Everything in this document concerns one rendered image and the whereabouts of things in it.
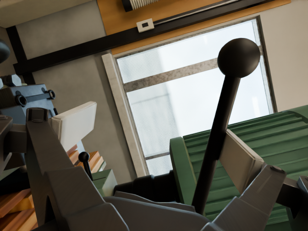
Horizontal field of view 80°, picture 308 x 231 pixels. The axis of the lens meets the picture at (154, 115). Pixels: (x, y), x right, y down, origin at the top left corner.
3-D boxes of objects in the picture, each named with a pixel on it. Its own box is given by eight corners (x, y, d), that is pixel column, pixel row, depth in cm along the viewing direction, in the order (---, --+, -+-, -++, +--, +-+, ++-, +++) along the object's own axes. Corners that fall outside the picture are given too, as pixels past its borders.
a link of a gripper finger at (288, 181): (276, 184, 11) (326, 195, 11) (241, 149, 16) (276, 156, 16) (266, 206, 11) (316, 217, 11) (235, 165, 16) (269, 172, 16)
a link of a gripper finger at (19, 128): (31, 160, 11) (-19, 150, 11) (71, 133, 16) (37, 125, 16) (33, 136, 11) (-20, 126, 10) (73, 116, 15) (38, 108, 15)
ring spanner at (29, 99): (51, 89, 36) (53, 88, 36) (55, 99, 37) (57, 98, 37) (11, 95, 27) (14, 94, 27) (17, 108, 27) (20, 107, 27)
